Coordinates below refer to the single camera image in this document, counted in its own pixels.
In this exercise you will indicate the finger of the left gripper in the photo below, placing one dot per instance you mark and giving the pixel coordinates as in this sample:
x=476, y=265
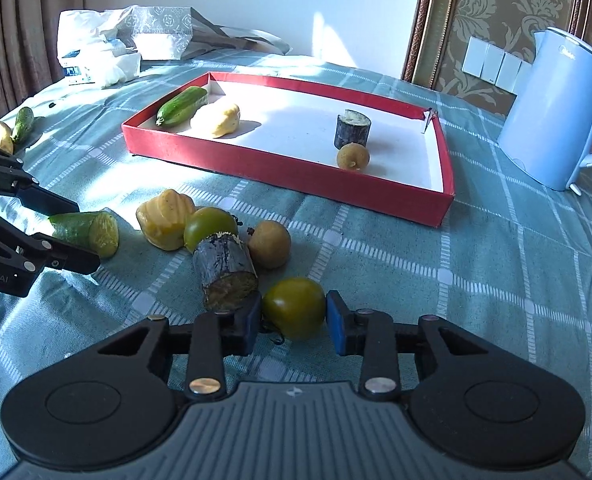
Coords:
x=16, y=182
x=57, y=254

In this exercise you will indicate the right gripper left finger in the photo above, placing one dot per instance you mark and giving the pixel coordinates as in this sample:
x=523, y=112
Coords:
x=213, y=336

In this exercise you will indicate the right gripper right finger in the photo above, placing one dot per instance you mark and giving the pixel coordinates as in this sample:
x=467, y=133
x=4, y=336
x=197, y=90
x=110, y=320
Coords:
x=375, y=337

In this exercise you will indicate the dark sugarcane piece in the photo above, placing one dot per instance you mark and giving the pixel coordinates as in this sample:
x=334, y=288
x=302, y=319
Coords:
x=225, y=270
x=351, y=127

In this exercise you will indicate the green tomato with stem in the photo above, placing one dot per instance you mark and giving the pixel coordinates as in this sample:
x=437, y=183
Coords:
x=296, y=307

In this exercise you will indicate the cut green cucumber half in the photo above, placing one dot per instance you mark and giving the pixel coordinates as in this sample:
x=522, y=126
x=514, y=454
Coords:
x=96, y=231

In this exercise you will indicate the brown kiwi fruit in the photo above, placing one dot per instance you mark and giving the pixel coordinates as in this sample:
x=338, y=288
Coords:
x=353, y=156
x=269, y=244

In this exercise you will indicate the orange yellow ridged fruit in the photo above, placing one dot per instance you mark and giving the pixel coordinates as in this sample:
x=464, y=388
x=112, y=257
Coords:
x=163, y=218

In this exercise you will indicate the whole green cucumber piece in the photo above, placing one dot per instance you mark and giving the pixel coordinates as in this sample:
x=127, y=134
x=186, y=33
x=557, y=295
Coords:
x=182, y=107

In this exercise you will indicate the pale yellow ridged fruit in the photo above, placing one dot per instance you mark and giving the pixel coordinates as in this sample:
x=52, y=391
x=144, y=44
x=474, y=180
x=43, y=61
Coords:
x=216, y=119

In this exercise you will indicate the yellow banana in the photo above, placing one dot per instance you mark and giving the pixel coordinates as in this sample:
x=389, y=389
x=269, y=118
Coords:
x=6, y=141

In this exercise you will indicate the small cucumber on cloth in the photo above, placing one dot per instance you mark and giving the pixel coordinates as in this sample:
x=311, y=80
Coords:
x=24, y=122

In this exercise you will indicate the white tissue pack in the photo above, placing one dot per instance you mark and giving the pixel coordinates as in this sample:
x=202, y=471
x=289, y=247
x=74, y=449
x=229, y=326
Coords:
x=90, y=50

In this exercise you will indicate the teal checked tablecloth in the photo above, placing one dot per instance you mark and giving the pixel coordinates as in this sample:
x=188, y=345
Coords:
x=511, y=261

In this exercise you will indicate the silver patterned gift bag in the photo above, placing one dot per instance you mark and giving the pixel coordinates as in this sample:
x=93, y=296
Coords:
x=175, y=33

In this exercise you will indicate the blue electric kettle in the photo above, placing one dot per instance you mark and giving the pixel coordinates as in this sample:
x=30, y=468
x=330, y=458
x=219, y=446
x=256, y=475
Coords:
x=548, y=131

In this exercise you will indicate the white wall switch panel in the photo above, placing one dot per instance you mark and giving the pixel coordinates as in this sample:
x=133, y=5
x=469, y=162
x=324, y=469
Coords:
x=495, y=66

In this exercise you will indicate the gold ornate wall frame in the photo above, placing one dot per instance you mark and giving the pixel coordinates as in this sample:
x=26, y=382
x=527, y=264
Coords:
x=442, y=28

